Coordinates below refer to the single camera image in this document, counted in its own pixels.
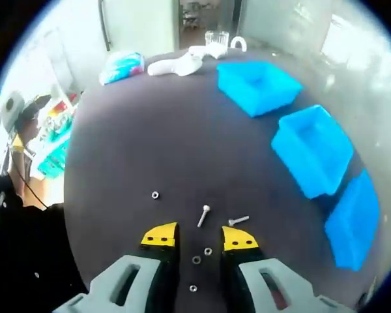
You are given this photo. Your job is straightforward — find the blue plastic bin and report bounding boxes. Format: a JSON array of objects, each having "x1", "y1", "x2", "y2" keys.
[
  {"x1": 324, "y1": 169, "x2": 381, "y2": 271},
  {"x1": 216, "y1": 61, "x2": 304, "y2": 118},
  {"x1": 270, "y1": 104, "x2": 355, "y2": 200}
]

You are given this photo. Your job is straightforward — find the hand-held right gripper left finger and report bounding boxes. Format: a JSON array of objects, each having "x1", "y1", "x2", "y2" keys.
[{"x1": 53, "y1": 222, "x2": 181, "y2": 313}]

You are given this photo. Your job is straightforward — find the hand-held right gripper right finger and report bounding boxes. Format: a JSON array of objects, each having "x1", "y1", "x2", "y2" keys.
[{"x1": 220, "y1": 226, "x2": 355, "y2": 313}]

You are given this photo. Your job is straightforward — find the white boxy device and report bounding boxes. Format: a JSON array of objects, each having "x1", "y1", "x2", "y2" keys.
[{"x1": 0, "y1": 91, "x2": 24, "y2": 133}]

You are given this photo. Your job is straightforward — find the black vertical door handle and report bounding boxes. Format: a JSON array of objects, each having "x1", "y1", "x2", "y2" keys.
[{"x1": 97, "y1": 0, "x2": 112, "y2": 52}]

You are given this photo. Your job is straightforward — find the blue white tissue packet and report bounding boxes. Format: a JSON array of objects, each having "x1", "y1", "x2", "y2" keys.
[{"x1": 98, "y1": 51, "x2": 147, "y2": 86}]

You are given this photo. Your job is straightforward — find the clear glass mug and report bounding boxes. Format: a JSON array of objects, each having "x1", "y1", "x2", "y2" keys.
[{"x1": 204, "y1": 30, "x2": 231, "y2": 50}]

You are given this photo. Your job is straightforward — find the screws nuts and washers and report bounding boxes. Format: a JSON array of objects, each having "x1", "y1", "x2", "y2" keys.
[{"x1": 151, "y1": 190, "x2": 250, "y2": 293}]

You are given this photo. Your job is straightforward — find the white storage shelf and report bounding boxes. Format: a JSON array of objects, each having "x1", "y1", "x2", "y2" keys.
[{"x1": 35, "y1": 81, "x2": 82, "y2": 138}]

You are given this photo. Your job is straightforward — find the white arch-shaped object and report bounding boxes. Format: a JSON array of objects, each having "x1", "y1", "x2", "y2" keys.
[{"x1": 230, "y1": 35, "x2": 248, "y2": 52}]

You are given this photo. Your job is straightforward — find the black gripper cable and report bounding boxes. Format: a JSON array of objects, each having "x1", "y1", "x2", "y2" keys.
[{"x1": 9, "y1": 153, "x2": 50, "y2": 209}]

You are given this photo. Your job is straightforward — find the stack of teal boxes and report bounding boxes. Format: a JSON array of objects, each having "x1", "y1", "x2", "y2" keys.
[{"x1": 35, "y1": 130, "x2": 71, "y2": 179}]

